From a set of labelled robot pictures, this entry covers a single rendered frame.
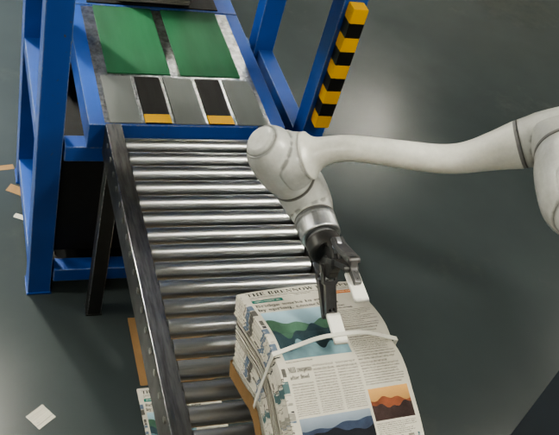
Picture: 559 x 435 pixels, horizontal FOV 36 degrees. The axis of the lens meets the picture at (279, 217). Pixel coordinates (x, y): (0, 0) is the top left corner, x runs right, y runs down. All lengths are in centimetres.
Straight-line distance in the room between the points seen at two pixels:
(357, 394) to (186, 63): 162
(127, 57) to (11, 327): 102
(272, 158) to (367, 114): 286
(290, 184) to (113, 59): 137
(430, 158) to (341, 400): 52
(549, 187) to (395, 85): 332
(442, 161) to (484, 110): 321
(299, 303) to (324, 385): 23
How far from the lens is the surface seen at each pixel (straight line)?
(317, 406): 174
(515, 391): 351
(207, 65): 307
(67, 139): 279
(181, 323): 217
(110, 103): 279
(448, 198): 421
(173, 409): 201
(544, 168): 162
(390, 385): 181
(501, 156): 176
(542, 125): 173
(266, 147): 170
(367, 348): 183
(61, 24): 250
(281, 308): 187
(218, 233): 242
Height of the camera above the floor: 245
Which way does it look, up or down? 41 degrees down
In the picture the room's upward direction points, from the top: 18 degrees clockwise
